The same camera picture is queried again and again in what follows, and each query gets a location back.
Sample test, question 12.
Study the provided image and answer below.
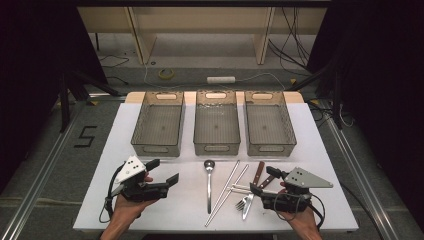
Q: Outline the black curtain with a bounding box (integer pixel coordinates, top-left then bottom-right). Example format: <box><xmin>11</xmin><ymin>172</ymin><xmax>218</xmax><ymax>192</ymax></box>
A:
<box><xmin>0</xmin><ymin>0</ymin><xmax>109</xmax><ymax>194</ymax></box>
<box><xmin>306</xmin><ymin>0</ymin><xmax>424</xmax><ymax>231</ymax></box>

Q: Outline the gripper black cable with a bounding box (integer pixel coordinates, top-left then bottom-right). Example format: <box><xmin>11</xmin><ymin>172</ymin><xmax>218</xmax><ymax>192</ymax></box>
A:
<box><xmin>98</xmin><ymin>164</ymin><xmax>125</xmax><ymax>224</ymax></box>
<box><xmin>273</xmin><ymin>192</ymin><xmax>327</xmax><ymax>232</ymax></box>

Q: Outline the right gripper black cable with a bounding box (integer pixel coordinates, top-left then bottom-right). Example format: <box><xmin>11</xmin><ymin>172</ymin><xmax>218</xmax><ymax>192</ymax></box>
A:
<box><xmin>273</xmin><ymin>192</ymin><xmax>327</xmax><ymax>232</ymax></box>

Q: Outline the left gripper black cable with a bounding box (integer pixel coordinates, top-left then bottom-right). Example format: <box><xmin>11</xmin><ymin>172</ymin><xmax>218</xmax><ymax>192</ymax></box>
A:
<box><xmin>98</xmin><ymin>164</ymin><xmax>125</xmax><ymax>224</ymax></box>

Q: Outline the wooden handle fork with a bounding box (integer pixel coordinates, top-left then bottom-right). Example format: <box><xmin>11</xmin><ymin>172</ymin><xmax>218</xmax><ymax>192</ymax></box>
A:
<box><xmin>235</xmin><ymin>175</ymin><xmax>277</xmax><ymax>212</ymax></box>

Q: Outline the person's left hand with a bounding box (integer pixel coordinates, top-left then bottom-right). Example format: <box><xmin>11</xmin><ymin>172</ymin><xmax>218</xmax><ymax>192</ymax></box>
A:
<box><xmin>114</xmin><ymin>194</ymin><xmax>158</xmax><ymax>221</ymax></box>

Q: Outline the bundle of black cables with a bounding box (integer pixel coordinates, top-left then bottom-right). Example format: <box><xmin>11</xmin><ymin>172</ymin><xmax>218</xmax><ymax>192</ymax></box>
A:
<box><xmin>267</xmin><ymin>6</ymin><xmax>313</xmax><ymax>76</ymax></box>

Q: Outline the white power strip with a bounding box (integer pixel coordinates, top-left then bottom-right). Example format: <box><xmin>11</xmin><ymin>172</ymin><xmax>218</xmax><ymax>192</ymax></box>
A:
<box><xmin>206</xmin><ymin>76</ymin><xmax>237</xmax><ymax>85</ymax></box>

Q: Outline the black metal stand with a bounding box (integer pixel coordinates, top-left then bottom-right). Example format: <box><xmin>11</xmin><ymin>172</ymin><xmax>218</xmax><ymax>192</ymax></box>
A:
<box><xmin>286</xmin><ymin>63</ymin><xmax>344</xmax><ymax>131</ymax></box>
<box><xmin>58</xmin><ymin>69</ymin><xmax>123</xmax><ymax>134</ymax></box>

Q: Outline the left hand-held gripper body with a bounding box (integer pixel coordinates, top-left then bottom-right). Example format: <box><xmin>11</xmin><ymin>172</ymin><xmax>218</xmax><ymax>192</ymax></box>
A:
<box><xmin>111</xmin><ymin>155</ymin><xmax>169</xmax><ymax>203</ymax></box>

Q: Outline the metal chopstick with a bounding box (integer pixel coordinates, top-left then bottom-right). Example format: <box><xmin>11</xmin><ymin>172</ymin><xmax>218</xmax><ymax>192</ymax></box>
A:
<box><xmin>208</xmin><ymin>160</ymin><xmax>241</xmax><ymax>223</ymax></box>
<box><xmin>204</xmin><ymin>163</ymin><xmax>250</xmax><ymax>228</ymax></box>

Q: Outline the beige wooden desk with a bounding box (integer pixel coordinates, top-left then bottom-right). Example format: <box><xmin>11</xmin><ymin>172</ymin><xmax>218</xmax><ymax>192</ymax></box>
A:
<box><xmin>77</xmin><ymin>6</ymin><xmax>328</xmax><ymax>66</ymax></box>

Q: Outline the clear grey plastic bin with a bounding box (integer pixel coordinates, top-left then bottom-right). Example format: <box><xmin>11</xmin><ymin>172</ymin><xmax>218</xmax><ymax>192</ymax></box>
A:
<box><xmin>244</xmin><ymin>90</ymin><xmax>298</xmax><ymax>158</ymax></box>
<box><xmin>193</xmin><ymin>90</ymin><xmax>242</xmax><ymax>157</ymax></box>
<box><xmin>130</xmin><ymin>91</ymin><xmax>186</xmax><ymax>158</ymax></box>

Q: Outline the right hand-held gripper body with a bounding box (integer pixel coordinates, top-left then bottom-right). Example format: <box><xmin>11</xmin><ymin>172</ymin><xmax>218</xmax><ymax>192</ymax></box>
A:
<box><xmin>259</xmin><ymin>167</ymin><xmax>334</xmax><ymax>214</ymax></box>

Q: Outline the long metal spoon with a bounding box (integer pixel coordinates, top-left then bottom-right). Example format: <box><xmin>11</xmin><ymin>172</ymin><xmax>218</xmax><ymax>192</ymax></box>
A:
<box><xmin>203</xmin><ymin>159</ymin><xmax>216</xmax><ymax>215</ymax></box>

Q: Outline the yellow tape roll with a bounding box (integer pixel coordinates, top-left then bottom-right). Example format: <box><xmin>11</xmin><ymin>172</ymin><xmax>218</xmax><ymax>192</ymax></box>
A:
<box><xmin>157</xmin><ymin>68</ymin><xmax>175</xmax><ymax>81</ymax></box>

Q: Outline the person's right hand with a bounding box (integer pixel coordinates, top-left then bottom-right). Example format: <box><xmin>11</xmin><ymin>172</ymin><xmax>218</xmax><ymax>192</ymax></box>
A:
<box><xmin>279</xmin><ymin>206</ymin><xmax>321</xmax><ymax>232</ymax></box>

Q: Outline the wooden handle steak knife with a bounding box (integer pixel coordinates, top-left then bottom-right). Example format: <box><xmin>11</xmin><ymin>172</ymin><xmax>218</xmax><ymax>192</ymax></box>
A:
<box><xmin>242</xmin><ymin>161</ymin><xmax>266</xmax><ymax>221</ymax></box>

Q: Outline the thin black floor cable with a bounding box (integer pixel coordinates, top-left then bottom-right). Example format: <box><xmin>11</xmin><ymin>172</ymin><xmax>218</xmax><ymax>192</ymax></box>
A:
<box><xmin>98</xmin><ymin>54</ymin><xmax>130</xmax><ymax>86</ymax></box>

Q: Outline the aluminium floor rail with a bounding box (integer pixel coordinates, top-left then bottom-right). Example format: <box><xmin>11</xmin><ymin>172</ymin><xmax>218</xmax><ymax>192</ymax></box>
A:
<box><xmin>319</xmin><ymin>99</ymin><xmax>401</xmax><ymax>240</ymax></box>
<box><xmin>0</xmin><ymin>96</ymin><xmax>88</xmax><ymax>240</ymax></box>

